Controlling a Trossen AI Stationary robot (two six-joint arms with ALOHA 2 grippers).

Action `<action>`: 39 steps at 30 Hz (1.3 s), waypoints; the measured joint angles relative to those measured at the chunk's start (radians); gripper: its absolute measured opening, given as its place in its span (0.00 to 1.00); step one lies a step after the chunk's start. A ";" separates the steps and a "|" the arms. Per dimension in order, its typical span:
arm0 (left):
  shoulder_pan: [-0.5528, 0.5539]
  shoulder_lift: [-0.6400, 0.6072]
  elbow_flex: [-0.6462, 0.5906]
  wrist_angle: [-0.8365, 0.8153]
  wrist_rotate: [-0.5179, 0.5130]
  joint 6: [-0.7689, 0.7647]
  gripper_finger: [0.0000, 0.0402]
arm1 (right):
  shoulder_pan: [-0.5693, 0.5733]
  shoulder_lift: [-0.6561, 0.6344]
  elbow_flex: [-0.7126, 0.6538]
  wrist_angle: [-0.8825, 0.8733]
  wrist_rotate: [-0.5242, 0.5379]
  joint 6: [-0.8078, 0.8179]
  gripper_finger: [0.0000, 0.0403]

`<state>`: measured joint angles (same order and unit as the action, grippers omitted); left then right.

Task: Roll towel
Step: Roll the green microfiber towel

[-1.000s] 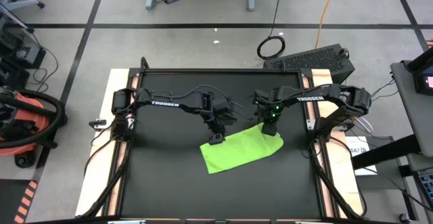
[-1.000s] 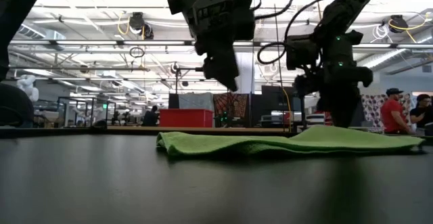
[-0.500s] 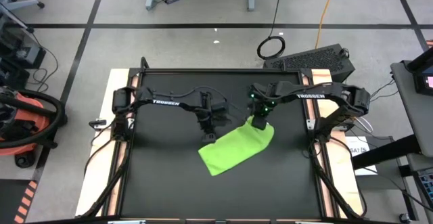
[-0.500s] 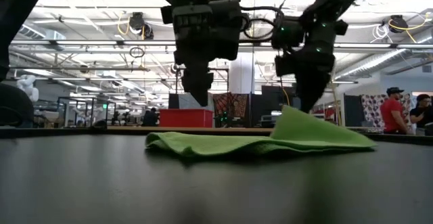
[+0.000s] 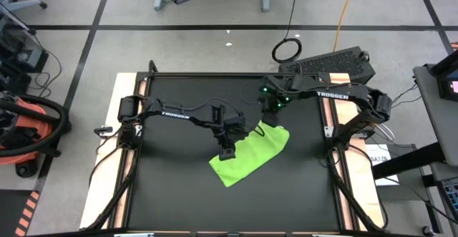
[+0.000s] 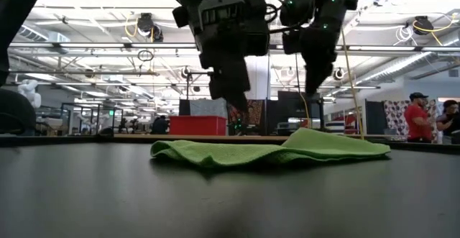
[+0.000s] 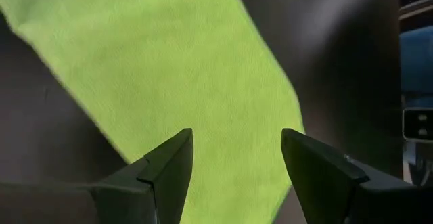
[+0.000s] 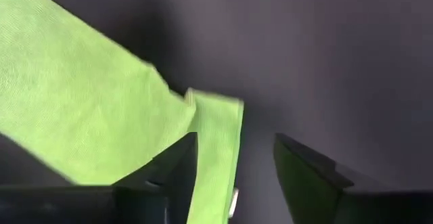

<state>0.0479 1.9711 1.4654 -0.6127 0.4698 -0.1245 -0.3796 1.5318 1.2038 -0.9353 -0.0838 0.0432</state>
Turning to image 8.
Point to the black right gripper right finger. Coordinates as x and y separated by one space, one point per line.
338 203

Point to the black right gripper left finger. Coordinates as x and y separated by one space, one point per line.
135 203

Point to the green microfibre towel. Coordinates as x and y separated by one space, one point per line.
67 99

